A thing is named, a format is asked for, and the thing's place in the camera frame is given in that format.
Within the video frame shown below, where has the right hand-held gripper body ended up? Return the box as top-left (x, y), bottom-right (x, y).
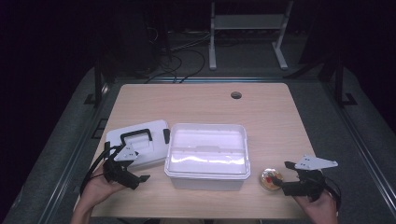
top-left (294, 154), bottom-right (339, 203)

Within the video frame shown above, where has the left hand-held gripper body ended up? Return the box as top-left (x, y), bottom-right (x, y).
top-left (102, 143), bottom-right (139, 184)

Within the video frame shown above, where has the clear round fruit jelly cup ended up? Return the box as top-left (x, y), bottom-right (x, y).
top-left (260, 167), bottom-right (285, 191)

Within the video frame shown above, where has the white lid with black handle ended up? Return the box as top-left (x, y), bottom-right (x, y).
top-left (105, 119), bottom-right (172, 171)

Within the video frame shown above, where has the white plastic storage box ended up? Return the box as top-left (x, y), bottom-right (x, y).
top-left (163, 122), bottom-right (252, 191)

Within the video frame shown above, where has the person's left hand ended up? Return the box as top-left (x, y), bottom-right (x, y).
top-left (81, 166), bottom-right (125, 208)

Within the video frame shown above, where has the person's right hand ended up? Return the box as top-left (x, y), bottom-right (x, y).
top-left (293, 189), bottom-right (339, 224)

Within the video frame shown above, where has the white metal stand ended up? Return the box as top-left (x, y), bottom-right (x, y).
top-left (208, 0), bottom-right (295, 71)

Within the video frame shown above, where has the left hand-held gripper black cable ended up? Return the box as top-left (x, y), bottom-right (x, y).
top-left (79, 141), bottom-right (113, 197)

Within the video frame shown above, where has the hand-held gripper black cable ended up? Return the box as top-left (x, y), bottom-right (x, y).
top-left (323, 176), bottom-right (343, 217)
top-left (79, 141), bottom-right (113, 197)

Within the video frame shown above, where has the right hand-held gripper black cable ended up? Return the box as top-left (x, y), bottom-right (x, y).
top-left (323, 176), bottom-right (343, 217)

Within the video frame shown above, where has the black bracket beside table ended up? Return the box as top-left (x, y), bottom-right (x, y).
top-left (91, 118), bottom-right (109, 140)

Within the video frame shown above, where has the black metal post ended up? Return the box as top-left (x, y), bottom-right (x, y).
top-left (83, 59), bottom-right (110, 108)
top-left (334, 60), bottom-right (359, 108)

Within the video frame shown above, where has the black floor cable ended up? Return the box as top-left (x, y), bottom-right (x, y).
top-left (144, 54), bottom-right (184, 84)
top-left (178, 49), bottom-right (207, 84)

